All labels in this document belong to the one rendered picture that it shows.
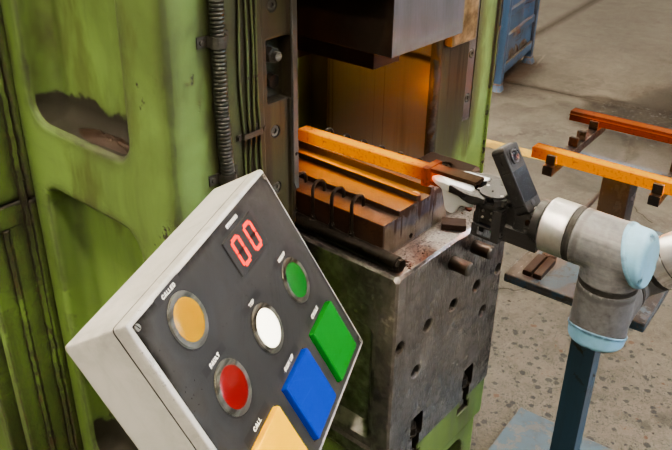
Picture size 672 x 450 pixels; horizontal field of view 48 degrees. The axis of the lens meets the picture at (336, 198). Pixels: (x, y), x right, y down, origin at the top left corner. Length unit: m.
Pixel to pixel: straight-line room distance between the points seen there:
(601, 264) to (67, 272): 0.96
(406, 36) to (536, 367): 1.62
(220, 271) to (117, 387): 0.16
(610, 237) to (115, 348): 0.74
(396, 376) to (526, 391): 1.14
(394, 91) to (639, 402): 1.37
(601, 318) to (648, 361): 1.51
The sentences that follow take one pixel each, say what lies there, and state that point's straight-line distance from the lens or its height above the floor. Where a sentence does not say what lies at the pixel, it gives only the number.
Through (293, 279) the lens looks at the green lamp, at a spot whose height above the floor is 1.10.
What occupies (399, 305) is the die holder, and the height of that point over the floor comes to 0.86.
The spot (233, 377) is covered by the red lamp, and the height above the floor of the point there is 1.10.
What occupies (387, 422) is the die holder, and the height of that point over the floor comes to 0.60.
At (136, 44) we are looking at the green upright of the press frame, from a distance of 1.07.
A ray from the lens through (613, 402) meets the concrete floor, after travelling 2.53.
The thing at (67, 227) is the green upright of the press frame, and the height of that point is 0.90.
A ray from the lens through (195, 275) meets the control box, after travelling 0.77.
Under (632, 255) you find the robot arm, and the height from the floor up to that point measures 1.04.
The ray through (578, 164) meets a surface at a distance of 1.57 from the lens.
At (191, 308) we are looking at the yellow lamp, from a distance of 0.75.
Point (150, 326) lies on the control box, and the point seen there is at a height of 1.18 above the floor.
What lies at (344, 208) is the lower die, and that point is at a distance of 1.32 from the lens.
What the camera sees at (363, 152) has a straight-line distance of 1.39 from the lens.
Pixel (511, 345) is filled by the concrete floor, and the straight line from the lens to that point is 2.66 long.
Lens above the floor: 1.60
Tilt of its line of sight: 27 degrees down
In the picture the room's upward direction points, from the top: 1 degrees clockwise
